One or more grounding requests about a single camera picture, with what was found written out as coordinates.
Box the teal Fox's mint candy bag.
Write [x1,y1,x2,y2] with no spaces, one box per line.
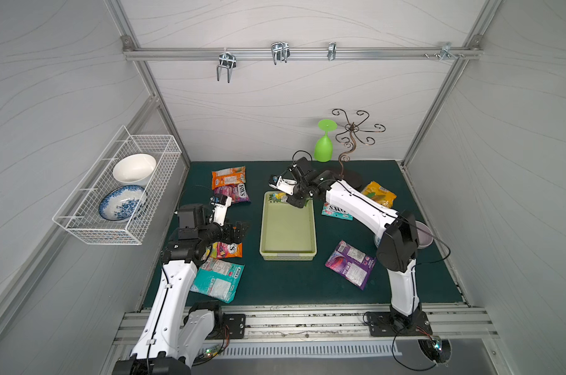
[321,202,353,221]

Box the purple candy bag back side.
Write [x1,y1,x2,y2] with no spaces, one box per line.
[325,241,376,290]

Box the pale green plastic basket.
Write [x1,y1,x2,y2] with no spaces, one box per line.
[259,192,317,261]

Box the blue patterned plate bowl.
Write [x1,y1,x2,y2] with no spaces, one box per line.
[98,185,147,222]

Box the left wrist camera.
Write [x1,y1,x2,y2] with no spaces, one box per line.
[210,194,232,226]

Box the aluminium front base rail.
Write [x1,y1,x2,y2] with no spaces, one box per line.
[111,304,499,348]

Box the white bowl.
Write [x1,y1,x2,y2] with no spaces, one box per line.
[113,153,157,187]

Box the Fox's fruits candy bag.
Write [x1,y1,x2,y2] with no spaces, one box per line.
[210,242,243,259]

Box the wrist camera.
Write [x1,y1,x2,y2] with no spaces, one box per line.
[210,194,232,226]
[269,175,298,195]

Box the lilac bowl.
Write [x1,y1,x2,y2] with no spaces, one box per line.
[416,221,434,249]

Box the metal double hook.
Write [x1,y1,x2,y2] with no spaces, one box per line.
[217,52,237,83]

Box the purple Fox's berries candy bag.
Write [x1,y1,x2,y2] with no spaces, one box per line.
[214,183,250,204]

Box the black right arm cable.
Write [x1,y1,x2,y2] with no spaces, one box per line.
[390,229,453,373]

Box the dark bronze cup tree stand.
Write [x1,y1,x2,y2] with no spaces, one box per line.
[331,108,387,190]

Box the teal candy bag back side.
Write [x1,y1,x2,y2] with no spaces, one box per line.
[191,258,245,303]

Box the green plastic wine glass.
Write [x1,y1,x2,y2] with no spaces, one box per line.
[313,119,337,163]

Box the aluminium top rail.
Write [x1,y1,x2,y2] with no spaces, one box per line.
[123,45,484,63]

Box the green Fox's mango candy bag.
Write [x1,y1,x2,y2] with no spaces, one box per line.
[269,192,288,203]

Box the orange Fox's candy bag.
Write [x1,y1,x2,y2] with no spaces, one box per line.
[211,167,246,189]

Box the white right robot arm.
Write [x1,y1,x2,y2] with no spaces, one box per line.
[269,157,422,334]

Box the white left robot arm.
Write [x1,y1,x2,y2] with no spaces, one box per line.
[113,195,248,374]

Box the white wire wall basket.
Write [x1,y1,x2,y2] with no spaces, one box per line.
[53,127,181,245]

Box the metal hook centre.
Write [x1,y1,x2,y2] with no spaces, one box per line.
[270,42,291,65]

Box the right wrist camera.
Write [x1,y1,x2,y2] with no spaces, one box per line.
[269,175,298,195]

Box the yellow mango candy bag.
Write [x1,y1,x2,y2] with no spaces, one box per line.
[361,181,397,209]

